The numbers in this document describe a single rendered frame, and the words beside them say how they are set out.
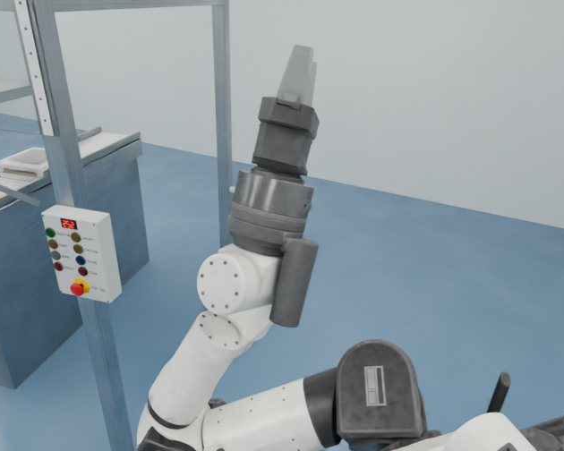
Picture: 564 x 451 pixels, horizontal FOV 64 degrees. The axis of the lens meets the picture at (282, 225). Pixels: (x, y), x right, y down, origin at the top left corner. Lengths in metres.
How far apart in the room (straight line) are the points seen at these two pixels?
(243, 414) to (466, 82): 3.73
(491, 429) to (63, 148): 1.14
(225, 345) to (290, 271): 0.13
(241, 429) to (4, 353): 1.89
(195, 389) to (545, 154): 3.88
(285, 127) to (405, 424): 0.35
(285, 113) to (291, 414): 0.36
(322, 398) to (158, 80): 5.01
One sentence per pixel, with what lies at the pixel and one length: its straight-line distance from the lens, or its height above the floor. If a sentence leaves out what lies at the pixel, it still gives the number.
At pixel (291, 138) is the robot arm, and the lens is 0.47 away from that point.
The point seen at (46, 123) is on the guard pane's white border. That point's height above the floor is 1.38.
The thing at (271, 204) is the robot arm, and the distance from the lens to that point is 0.47.
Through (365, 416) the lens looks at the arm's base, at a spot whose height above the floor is 1.27.
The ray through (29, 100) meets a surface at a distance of 1.31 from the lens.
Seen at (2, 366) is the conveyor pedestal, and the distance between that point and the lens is 2.49.
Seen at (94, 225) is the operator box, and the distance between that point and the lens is 1.26.
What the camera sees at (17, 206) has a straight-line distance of 2.20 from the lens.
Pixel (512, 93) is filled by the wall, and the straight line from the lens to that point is 4.12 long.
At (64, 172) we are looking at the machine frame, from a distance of 1.32.
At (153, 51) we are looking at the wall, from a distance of 5.40.
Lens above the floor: 1.70
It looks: 28 degrees down
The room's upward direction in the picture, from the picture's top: 2 degrees clockwise
